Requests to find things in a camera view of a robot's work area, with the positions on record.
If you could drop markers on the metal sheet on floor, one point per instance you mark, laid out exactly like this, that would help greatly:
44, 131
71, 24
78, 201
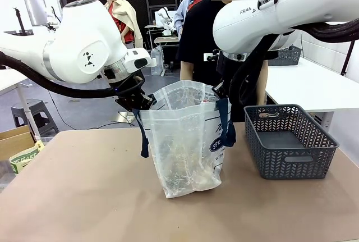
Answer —
127, 117

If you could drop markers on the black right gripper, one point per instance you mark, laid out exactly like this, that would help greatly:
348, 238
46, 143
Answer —
220, 89

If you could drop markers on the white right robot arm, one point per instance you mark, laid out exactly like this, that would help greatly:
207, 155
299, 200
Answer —
280, 11

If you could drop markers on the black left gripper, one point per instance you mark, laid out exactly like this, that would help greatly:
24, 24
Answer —
134, 101

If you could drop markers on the small white side table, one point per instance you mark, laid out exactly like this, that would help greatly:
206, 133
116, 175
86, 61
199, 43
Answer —
11, 80

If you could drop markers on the black slanted stand pole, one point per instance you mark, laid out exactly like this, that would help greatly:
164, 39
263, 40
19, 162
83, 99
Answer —
347, 56

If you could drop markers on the translucent white shopping bag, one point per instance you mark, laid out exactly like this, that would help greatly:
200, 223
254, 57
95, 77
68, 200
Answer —
185, 141

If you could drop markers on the person's right forearm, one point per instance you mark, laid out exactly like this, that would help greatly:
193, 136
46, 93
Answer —
187, 70

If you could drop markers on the mannequin with cream coat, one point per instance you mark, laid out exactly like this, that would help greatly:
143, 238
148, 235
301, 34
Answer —
123, 14

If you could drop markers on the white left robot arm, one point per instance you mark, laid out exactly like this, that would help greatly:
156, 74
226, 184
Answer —
84, 42

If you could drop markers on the person's left forearm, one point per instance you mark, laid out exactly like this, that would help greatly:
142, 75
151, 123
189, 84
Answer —
262, 82

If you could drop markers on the small white background robot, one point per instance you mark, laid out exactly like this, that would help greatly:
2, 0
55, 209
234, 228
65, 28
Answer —
165, 18

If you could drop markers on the person in black shirt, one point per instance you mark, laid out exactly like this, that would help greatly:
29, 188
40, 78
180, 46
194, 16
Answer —
202, 34

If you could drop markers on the grey plastic lattice basket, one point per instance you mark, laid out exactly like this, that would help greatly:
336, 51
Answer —
289, 143
287, 56

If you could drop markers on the brown cardboard box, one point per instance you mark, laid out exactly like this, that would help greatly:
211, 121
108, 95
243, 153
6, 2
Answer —
15, 141

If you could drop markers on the grey plastic step stool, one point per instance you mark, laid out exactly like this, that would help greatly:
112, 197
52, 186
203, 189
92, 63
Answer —
39, 113

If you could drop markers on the clear plastic container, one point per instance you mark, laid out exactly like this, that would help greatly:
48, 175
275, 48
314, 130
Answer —
157, 61

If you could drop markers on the grey light panel on stand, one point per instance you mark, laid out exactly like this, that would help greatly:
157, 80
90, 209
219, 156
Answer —
35, 10

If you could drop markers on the person in blue shirt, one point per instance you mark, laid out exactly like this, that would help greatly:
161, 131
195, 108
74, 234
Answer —
182, 9

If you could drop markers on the green and white paper bag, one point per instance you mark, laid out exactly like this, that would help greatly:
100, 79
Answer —
25, 156

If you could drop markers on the large white side table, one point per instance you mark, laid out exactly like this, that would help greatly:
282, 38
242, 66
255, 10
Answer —
308, 84

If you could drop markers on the black tripod stand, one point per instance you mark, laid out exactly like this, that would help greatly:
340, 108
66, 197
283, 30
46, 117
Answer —
19, 21

